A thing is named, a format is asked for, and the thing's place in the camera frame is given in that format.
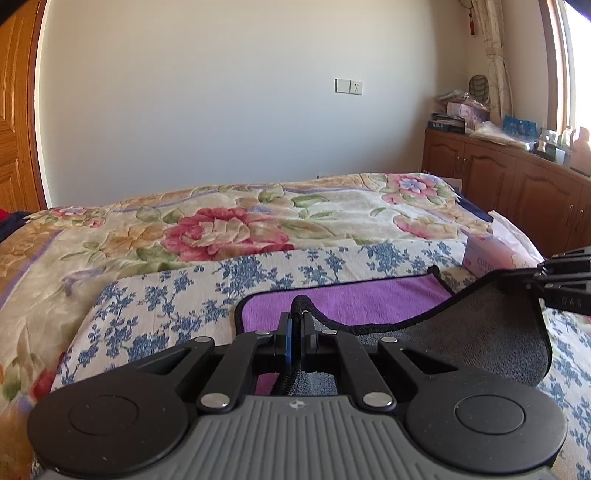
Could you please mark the pink flower blanket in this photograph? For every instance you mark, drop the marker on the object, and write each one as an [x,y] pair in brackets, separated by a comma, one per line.
[194,230]

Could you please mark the red cloth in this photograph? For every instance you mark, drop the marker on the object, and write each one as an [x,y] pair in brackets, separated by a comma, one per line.
[4,216]

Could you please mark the dark blue mattress cover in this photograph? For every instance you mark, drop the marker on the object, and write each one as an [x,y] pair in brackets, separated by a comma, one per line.
[471,203]

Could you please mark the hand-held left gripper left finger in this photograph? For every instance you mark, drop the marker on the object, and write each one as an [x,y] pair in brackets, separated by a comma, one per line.
[287,339]

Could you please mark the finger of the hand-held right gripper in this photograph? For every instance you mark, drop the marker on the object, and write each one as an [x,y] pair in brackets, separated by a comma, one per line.
[570,270]
[563,297]

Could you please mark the white wall switch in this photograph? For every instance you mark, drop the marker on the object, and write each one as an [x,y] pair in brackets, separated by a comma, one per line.
[342,86]

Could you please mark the wooden cabinet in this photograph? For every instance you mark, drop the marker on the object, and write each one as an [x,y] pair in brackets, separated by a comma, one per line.
[508,184]

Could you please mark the woven fan ornament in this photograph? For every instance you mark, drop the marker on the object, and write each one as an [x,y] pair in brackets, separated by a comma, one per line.
[479,89]

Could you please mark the white wall socket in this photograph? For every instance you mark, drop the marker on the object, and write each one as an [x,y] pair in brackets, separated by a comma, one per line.
[356,87]

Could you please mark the wooden door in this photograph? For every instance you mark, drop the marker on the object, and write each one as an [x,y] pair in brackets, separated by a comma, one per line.
[16,115]

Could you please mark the purple and grey towel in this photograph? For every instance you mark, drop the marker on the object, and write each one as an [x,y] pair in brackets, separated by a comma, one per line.
[369,302]

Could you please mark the cream folded cloth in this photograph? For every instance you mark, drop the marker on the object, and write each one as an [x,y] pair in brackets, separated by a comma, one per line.
[491,132]

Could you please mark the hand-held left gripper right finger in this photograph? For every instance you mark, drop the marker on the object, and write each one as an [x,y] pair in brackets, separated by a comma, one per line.
[307,344]

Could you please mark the blue floral bed sheet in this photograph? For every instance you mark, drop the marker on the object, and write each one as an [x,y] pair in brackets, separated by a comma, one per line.
[184,300]

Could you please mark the group of small bottles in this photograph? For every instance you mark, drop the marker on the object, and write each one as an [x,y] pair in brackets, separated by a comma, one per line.
[561,145]

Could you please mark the red hanging tassel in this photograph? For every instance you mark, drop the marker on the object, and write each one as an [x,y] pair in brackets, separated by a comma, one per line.
[471,18]

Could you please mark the stack of books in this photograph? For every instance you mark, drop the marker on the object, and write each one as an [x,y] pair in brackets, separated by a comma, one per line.
[445,123]

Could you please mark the blue box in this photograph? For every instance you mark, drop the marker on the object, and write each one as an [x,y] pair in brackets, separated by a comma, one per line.
[520,126]

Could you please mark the window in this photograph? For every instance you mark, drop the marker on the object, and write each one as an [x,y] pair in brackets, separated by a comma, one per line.
[572,64]

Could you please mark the floral curtain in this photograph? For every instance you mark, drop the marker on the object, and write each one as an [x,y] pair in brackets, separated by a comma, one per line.
[495,60]

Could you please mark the pink tissue box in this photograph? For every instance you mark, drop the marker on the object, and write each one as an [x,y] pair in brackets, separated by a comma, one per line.
[485,256]

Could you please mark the pink plastic bag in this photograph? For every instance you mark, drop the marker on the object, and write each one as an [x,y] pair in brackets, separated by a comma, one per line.
[461,104]

